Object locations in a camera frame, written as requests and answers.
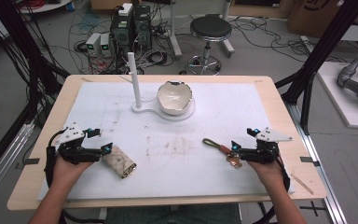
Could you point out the black round stool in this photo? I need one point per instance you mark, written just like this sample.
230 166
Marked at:
210 29

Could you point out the white floor board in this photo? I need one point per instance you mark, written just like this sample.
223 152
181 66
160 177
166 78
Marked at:
338 99

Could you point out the black computer tower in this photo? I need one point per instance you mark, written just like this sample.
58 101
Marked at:
121 31
142 26

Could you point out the cardboard box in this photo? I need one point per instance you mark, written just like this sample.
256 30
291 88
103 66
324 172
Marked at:
320 15

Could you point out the aluminium rail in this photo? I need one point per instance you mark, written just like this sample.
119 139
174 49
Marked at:
3 158
318 174

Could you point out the grey power supply unit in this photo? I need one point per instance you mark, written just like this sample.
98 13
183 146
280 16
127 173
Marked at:
105 45
93 44

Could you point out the person's right hand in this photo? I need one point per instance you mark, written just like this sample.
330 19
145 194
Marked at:
270 174

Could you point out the white stand with pole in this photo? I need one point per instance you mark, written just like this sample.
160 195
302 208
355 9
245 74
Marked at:
136 87

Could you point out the white table mat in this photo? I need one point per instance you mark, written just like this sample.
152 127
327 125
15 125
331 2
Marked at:
174 174

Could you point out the light wooden table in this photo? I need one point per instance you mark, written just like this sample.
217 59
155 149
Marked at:
292 109

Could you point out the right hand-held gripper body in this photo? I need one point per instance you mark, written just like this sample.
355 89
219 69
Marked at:
262 153

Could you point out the black tape strip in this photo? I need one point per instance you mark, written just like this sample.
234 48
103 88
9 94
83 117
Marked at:
307 160
32 161

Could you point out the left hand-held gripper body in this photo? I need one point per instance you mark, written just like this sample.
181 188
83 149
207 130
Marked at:
74 151

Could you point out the thin wooden stick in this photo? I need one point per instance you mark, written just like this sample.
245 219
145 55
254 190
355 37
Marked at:
302 184

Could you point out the white eggshell-shaped bowl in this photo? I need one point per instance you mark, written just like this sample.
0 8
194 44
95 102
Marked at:
174 99

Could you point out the person's left hand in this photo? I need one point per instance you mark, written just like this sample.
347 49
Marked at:
66 172

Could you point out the beige quilted key pouch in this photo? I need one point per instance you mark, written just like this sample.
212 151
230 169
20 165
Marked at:
119 161

